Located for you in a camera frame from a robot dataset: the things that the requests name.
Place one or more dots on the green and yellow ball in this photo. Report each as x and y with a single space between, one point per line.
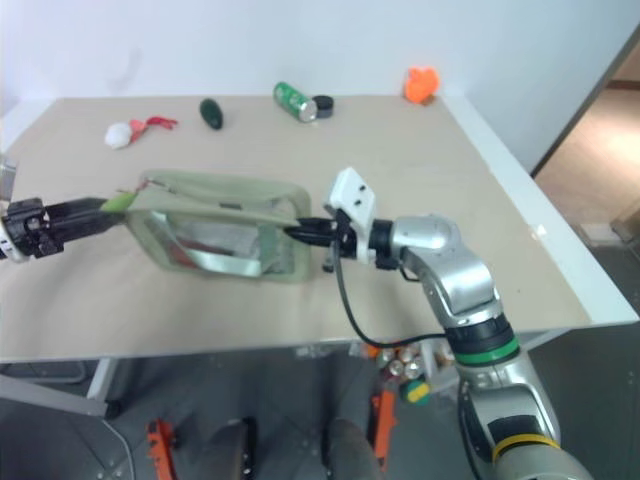
416 391

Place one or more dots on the dark green avocado toy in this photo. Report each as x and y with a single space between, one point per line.
211 114

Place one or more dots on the silver drink can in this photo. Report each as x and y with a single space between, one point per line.
406 354
413 370
386 357
395 370

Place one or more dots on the white ball with red ribbon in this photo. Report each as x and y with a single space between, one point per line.
118 136

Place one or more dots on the orange plush toy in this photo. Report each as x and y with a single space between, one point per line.
421 83

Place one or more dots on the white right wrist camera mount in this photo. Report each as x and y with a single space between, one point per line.
355 196

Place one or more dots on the white table leg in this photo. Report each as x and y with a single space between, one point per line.
102 382

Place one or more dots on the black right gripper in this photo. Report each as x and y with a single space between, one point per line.
339 235

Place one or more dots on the orange and black tool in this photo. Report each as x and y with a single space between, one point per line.
384 425
160 447

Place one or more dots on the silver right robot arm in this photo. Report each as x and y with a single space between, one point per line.
450 260

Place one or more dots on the green drink can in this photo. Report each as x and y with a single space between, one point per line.
292 99

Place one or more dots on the green zip pouch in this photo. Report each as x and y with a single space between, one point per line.
210 197

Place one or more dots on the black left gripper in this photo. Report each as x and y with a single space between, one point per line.
27 231

